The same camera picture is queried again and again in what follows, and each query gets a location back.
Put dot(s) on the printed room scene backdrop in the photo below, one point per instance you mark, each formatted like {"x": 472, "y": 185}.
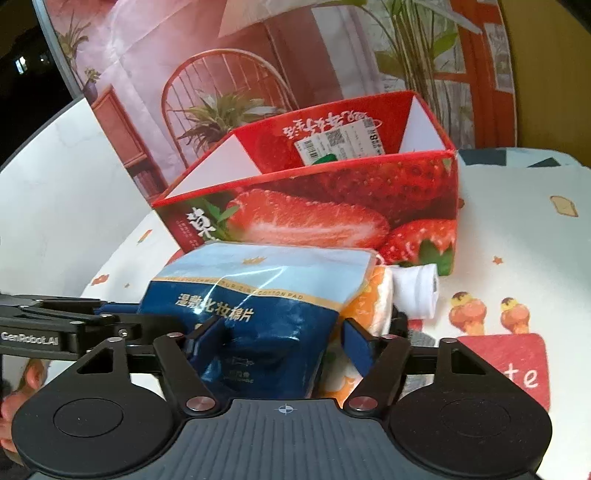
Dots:
{"x": 231, "y": 55}

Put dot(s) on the white rolled sock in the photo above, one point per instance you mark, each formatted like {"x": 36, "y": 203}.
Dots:
{"x": 415, "y": 290}

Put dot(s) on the blue cotton pad packet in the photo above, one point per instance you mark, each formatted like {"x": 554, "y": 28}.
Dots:
{"x": 258, "y": 295}

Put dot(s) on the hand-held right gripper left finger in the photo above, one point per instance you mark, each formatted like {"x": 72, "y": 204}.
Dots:
{"x": 204, "y": 339}

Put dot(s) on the black knit glove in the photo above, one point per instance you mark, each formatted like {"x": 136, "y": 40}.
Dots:
{"x": 400, "y": 325}

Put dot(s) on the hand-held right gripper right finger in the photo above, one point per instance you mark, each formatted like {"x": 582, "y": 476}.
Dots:
{"x": 359, "y": 348}

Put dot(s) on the white cartoon print tablecloth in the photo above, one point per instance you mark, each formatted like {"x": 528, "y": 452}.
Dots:
{"x": 508, "y": 240}

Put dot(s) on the person's left hand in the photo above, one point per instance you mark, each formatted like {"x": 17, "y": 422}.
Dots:
{"x": 11, "y": 415}

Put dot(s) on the red strawberry print cardboard box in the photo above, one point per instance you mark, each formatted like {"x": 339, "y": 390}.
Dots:
{"x": 323, "y": 198}

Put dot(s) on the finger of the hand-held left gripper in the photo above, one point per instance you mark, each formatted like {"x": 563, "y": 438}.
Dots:
{"x": 138, "y": 323}

